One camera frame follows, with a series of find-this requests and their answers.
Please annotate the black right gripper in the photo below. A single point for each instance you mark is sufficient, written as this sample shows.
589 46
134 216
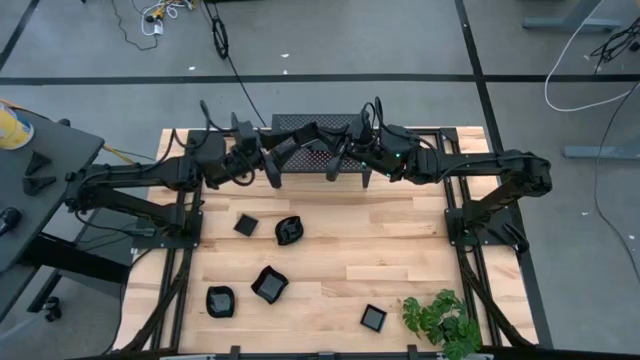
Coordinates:
336 167

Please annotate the small black square cup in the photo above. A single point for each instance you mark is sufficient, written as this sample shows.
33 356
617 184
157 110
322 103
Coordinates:
246 225

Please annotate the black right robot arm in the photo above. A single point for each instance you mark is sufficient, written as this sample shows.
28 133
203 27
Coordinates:
530 172

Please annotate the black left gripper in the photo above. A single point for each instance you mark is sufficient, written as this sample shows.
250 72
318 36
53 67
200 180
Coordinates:
274 172

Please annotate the black wavy square bowl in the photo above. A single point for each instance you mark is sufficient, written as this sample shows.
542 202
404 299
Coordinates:
270 285

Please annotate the black desk caster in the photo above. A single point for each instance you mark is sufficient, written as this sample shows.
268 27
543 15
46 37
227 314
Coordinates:
51 308

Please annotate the grey desk foot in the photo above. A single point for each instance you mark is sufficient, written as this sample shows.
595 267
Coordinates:
570 22
600 151

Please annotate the white power strip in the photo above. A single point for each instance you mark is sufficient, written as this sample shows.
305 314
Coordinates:
158 29

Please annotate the green artificial plant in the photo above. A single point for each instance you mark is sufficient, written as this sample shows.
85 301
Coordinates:
445 320

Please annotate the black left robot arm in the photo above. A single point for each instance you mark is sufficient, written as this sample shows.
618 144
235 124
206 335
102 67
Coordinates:
210 155

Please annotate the small black square plate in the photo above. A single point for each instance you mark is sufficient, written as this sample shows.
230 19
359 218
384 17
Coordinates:
374 318

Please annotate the black perforated metal rack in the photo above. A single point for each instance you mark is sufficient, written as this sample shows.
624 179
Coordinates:
307 161

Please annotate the black metal table frame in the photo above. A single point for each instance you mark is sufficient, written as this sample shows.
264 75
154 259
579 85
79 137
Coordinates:
165 243

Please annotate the black triangular part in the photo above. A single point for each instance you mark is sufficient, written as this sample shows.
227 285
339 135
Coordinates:
37 163
36 184

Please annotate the grey side desk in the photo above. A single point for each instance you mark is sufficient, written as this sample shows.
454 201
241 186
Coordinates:
65 150

